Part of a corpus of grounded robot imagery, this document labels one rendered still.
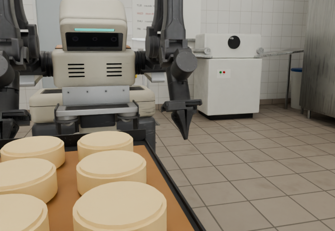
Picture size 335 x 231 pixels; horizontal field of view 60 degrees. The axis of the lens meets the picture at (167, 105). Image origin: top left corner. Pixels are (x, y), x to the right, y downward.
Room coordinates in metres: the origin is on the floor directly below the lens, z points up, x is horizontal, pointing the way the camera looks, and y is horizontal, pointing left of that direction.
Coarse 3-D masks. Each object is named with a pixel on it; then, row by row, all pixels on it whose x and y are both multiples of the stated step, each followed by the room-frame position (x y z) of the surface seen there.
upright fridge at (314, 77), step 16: (320, 0) 3.93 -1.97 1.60; (320, 16) 3.90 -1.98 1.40; (320, 32) 3.88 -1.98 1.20; (304, 48) 4.15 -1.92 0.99; (320, 48) 3.85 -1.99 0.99; (304, 64) 4.12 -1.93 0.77; (320, 64) 3.82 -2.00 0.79; (304, 80) 4.09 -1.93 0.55; (320, 80) 3.79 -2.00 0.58; (304, 96) 4.06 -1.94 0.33; (320, 96) 3.77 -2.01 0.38; (320, 112) 3.80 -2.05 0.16
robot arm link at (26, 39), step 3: (21, 33) 0.84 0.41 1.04; (24, 33) 0.85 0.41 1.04; (27, 33) 0.85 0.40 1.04; (21, 36) 0.84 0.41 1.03; (24, 36) 0.84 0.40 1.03; (27, 36) 0.84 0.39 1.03; (9, 39) 0.82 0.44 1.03; (24, 39) 0.83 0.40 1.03; (27, 39) 0.84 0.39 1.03; (24, 42) 0.83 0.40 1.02; (27, 42) 0.83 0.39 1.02; (24, 45) 0.83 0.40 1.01; (27, 45) 0.83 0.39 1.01; (30, 57) 0.85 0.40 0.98; (30, 60) 0.86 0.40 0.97
